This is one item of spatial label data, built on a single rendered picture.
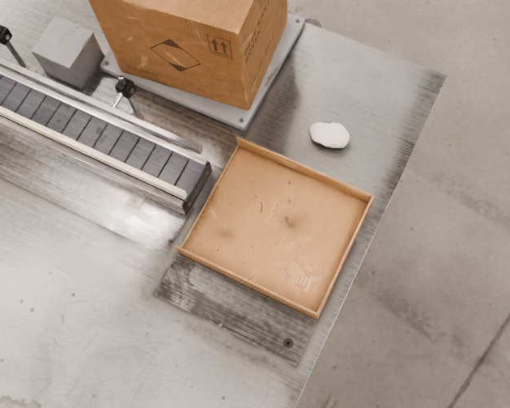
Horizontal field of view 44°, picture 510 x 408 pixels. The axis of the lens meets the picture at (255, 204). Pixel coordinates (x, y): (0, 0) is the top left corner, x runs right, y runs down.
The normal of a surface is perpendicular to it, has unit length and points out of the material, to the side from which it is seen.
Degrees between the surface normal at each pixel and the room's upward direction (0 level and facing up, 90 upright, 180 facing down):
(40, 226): 0
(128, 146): 0
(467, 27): 0
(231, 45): 90
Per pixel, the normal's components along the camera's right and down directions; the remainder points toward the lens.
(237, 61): -0.36, 0.88
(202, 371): -0.06, -0.36
